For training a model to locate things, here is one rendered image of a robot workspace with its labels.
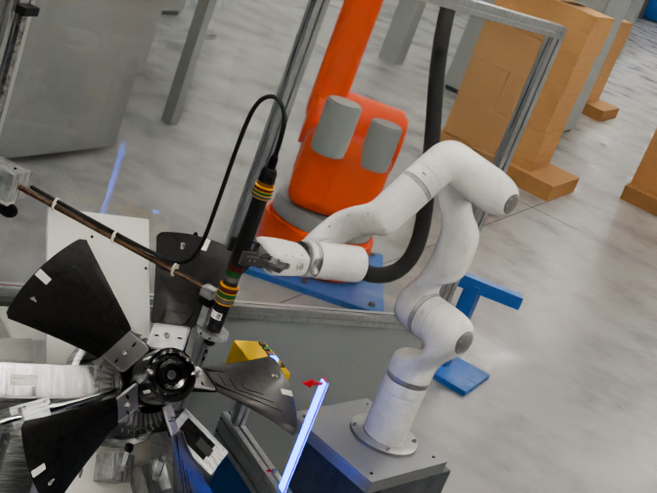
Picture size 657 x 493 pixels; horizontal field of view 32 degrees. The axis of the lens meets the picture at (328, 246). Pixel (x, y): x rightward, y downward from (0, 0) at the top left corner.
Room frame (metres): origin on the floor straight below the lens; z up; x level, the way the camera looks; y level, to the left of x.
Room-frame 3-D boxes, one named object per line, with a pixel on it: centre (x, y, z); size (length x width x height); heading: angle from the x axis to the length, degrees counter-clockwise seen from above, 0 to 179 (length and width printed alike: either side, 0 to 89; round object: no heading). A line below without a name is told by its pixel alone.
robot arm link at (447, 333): (2.76, -0.34, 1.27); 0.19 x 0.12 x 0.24; 49
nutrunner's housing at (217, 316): (2.30, 0.17, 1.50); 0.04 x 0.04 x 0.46
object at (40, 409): (2.10, 0.45, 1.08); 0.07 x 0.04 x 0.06; 137
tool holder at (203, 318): (2.31, 0.18, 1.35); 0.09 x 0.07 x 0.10; 72
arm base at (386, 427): (2.78, -0.32, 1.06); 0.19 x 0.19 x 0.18
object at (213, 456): (2.36, 0.15, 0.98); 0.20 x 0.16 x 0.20; 37
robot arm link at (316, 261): (2.41, 0.03, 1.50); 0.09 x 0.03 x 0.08; 37
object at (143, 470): (2.29, 0.20, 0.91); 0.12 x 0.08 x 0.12; 37
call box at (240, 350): (2.76, 0.06, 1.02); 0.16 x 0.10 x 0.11; 37
